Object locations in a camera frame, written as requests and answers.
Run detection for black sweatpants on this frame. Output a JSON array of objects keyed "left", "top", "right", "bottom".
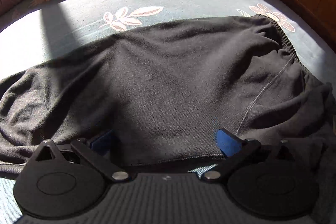
[{"left": 0, "top": 13, "right": 336, "bottom": 214}]

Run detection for grey patterned bed sheet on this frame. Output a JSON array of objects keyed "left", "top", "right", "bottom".
[{"left": 1, "top": 0, "right": 335, "bottom": 223}]

